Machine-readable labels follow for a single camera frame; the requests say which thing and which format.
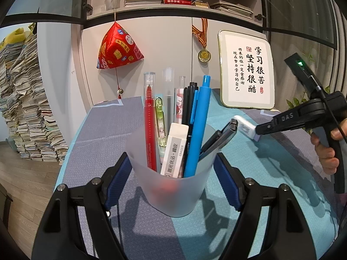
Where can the red pyramid hanging ornament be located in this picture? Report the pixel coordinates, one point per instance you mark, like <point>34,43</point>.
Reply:
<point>119,46</point>

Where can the blue pen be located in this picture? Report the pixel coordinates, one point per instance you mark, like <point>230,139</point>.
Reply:
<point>198,130</point>

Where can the clear gel pen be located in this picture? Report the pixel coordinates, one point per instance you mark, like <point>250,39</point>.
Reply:
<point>168,105</point>

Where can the red pen with clear cap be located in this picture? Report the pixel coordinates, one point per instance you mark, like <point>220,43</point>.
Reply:
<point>150,119</point>

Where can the white and purple highlighter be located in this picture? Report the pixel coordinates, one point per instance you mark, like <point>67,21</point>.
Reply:
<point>245,127</point>

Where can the person's right hand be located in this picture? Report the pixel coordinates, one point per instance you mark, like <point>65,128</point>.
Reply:
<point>324,154</point>

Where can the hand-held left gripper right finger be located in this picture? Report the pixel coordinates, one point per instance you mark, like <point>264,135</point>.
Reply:
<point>225,178</point>

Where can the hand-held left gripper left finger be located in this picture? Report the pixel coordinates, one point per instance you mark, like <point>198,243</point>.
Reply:
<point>119,173</point>

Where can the green pen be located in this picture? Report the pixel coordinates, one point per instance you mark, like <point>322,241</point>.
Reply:
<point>160,122</point>

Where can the white eraser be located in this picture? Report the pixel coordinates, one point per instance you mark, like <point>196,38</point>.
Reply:
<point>174,151</point>

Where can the grey curtain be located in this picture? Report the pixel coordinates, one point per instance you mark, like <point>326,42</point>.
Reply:
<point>342,27</point>

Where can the stack of grey magazines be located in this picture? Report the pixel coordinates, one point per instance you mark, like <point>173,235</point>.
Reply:
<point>233,8</point>

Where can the tall stack of papers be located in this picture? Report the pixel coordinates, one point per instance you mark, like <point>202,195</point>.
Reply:
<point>27,100</point>

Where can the gold medal with striped ribbon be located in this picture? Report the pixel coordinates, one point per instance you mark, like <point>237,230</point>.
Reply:
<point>203,55</point>

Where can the white pen holder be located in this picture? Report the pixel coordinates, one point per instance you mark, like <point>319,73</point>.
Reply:
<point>111,1</point>

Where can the blue and grey tablecloth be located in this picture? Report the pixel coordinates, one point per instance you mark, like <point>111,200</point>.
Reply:
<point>108,130</point>

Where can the small stack of books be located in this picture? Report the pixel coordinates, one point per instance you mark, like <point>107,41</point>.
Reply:
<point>202,4</point>

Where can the patterned white pen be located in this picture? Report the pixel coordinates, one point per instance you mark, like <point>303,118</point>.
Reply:
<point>179,105</point>

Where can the yellow plush toy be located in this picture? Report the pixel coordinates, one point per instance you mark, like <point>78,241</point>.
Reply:
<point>16,36</point>

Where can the black marker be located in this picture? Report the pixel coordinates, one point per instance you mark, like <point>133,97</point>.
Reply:
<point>189,100</point>

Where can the green potted plant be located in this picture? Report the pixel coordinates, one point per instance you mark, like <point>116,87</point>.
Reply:
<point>295,103</point>

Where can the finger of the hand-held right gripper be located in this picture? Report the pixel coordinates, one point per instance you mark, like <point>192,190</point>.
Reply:
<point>218,140</point>
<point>264,128</point>

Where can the frosted plastic cup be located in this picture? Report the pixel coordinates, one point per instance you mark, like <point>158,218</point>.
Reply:
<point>189,195</point>

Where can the framed calligraphy sign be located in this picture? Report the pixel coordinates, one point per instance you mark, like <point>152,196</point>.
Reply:
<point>238,67</point>

